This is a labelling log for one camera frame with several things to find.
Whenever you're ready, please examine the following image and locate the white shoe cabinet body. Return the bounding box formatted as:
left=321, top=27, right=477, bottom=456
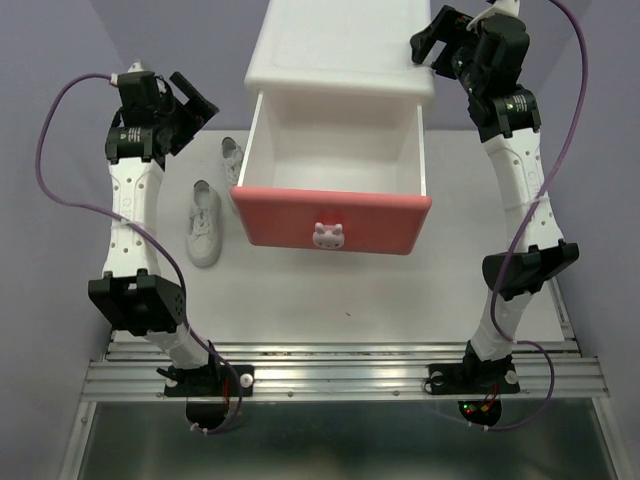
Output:
left=244, top=0, right=435, bottom=105

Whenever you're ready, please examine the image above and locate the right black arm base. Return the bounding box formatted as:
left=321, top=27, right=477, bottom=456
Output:
left=423, top=363, right=521, bottom=396

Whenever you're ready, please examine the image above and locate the white sneaker rear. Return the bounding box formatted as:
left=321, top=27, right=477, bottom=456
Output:
left=221, top=136, right=244, bottom=214

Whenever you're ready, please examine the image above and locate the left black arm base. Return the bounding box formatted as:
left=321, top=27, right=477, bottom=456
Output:
left=156, top=365, right=255, bottom=398

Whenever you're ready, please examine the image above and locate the white sneaker front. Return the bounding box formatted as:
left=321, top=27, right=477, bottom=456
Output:
left=186, top=180, right=222, bottom=268

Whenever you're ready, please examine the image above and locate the white sneaker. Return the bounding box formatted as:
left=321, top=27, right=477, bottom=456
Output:
left=186, top=180, right=222, bottom=268
left=221, top=136, right=244, bottom=214

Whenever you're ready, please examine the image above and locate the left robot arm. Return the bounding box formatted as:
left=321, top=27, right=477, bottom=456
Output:
left=88, top=63, right=223, bottom=394

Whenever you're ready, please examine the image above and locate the aluminium mounting rail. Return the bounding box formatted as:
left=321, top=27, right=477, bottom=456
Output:
left=81, top=340, right=609, bottom=403

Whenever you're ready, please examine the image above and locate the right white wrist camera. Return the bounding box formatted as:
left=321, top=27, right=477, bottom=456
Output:
left=473, top=0, right=521, bottom=23

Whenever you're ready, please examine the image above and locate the dark pink drawer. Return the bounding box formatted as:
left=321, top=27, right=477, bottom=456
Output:
left=231, top=92, right=432, bottom=255

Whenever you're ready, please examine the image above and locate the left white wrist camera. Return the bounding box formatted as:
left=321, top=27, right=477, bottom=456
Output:
left=109, top=60, right=148, bottom=87

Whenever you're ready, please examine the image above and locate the pink bunny upper knob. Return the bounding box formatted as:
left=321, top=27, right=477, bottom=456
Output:
left=312, top=222, right=345, bottom=250

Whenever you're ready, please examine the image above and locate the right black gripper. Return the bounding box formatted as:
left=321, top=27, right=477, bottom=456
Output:
left=413, top=7, right=485, bottom=96

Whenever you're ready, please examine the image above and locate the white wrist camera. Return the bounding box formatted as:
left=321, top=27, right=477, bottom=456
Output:
left=473, top=0, right=521, bottom=23
left=109, top=60, right=148, bottom=87

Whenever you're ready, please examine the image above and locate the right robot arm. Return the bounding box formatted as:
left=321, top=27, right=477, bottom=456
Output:
left=410, top=1, right=579, bottom=390

